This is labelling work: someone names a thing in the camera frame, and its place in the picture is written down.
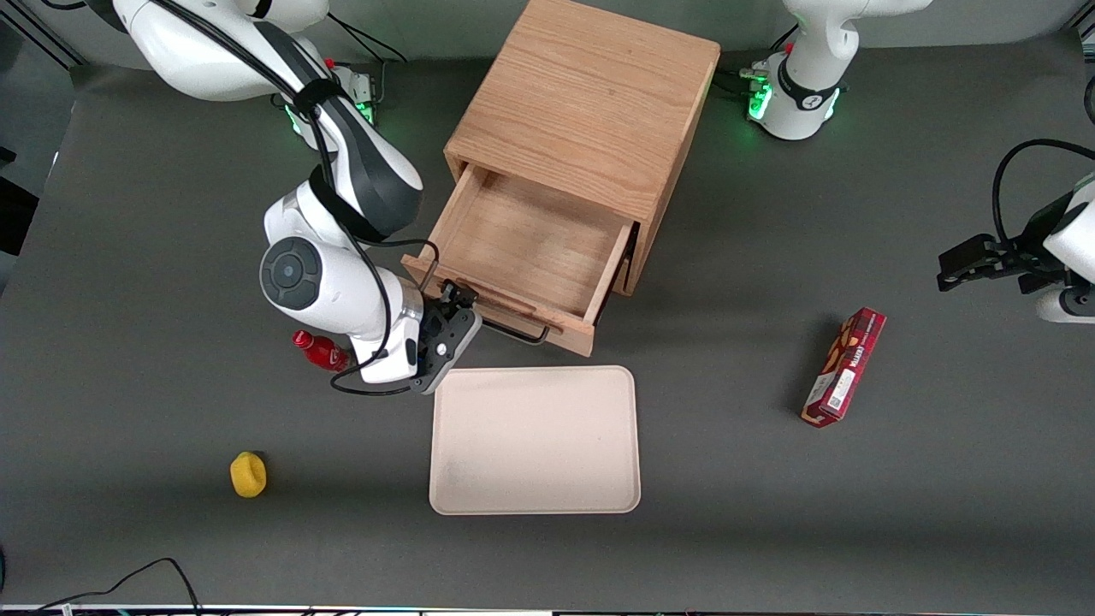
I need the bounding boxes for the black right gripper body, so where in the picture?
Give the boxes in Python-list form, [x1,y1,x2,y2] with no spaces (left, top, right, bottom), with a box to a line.
[417,295,461,370]

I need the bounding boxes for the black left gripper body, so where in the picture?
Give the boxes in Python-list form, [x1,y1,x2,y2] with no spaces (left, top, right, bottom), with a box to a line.
[997,192,1080,276]

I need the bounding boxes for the long black drawer handle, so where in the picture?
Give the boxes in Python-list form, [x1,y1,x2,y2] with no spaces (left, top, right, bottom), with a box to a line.
[432,278,553,347]

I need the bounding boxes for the wooden drawer with long handle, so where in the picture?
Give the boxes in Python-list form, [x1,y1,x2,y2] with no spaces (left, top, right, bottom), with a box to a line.
[401,163,640,358]

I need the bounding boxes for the wooden drawer cabinet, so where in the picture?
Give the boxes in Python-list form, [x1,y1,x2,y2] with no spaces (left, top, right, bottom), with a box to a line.
[444,0,721,298]

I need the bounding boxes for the red plastic bottle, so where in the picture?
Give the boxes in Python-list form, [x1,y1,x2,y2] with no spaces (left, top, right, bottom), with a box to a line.
[293,329,353,374]

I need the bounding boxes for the beige plastic tray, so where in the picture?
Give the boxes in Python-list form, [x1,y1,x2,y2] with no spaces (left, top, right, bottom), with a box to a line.
[429,365,642,517]

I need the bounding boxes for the red tartan cookie box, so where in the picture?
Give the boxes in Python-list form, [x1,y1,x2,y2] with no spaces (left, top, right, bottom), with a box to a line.
[801,306,888,429]

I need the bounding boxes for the yellow lemon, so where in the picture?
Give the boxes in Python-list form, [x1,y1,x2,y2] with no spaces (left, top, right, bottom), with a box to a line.
[229,451,269,500]

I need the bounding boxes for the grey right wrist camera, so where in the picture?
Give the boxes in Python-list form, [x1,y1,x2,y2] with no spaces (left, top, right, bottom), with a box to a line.
[411,309,484,397]

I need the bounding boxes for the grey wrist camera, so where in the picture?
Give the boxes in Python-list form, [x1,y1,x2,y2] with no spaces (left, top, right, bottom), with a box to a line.
[1033,287,1095,325]
[411,309,484,397]

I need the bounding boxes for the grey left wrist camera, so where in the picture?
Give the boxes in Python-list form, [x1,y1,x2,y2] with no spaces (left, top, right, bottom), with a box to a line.
[1033,287,1095,325]

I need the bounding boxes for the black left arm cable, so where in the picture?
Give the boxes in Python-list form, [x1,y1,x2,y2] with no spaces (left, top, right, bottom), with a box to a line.
[991,138,1095,249]

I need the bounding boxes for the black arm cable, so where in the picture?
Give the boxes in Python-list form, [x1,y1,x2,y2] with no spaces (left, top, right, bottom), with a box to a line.
[991,138,1095,249]
[150,0,441,398]

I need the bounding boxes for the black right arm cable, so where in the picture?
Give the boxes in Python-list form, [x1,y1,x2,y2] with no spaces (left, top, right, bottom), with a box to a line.
[150,0,441,398]

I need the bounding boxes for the black right base cable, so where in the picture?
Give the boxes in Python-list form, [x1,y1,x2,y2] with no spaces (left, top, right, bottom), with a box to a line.
[328,12,410,108]

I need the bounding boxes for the black base cable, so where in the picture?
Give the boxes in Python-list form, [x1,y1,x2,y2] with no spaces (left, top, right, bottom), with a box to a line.
[328,12,410,108]
[714,24,802,97]

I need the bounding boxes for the black left base cable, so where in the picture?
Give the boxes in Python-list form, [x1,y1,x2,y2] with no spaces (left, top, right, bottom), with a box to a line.
[714,24,802,97]

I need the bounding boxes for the black cable at table edge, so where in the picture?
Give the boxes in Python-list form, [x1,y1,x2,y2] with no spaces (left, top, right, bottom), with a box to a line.
[0,557,203,616]

